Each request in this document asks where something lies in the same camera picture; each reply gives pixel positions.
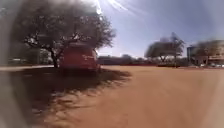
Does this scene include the red vehicle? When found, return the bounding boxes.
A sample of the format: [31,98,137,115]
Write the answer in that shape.
[59,42,101,72]

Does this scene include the pale path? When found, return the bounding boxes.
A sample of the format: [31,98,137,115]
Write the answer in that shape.
[0,64,55,72]

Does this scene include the large spreading tree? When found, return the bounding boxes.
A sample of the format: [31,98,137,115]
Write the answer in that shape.
[11,2,117,70]

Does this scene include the low distant buildings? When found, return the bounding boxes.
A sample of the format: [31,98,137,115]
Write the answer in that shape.
[97,54,148,66]

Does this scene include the orange dirt ground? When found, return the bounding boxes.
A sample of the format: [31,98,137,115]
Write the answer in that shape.
[0,65,224,128]

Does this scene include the tan building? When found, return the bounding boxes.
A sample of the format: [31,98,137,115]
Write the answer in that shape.
[186,39,224,67]

